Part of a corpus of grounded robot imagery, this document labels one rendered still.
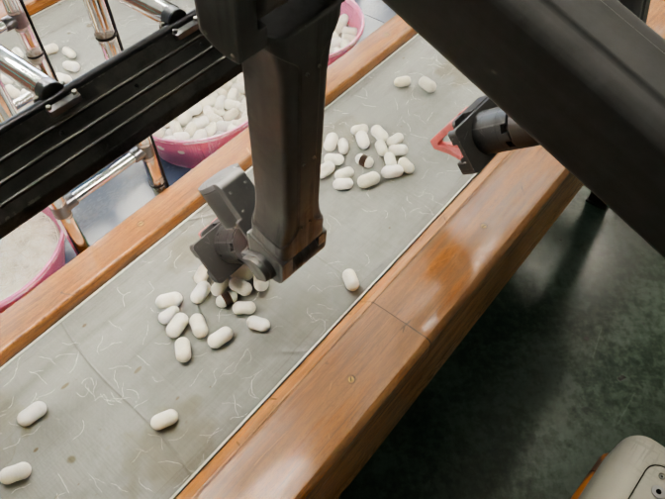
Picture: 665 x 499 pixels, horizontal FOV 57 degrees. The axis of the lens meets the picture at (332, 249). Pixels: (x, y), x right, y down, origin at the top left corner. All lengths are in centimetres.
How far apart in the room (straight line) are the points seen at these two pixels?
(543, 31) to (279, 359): 62
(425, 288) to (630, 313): 111
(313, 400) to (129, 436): 23
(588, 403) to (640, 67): 147
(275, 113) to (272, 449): 42
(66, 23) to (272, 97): 105
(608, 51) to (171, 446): 66
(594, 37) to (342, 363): 58
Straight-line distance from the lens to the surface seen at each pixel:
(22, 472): 83
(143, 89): 65
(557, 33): 27
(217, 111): 117
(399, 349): 80
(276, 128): 48
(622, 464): 136
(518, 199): 98
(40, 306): 92
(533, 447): 162
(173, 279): 91
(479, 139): 81
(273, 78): 44
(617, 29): 28
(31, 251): 103
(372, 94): 117
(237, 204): 71
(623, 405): 174
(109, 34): 83
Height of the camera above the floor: 146
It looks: 53 degrees down
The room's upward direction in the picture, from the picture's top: 2 degrees counter-clockwise
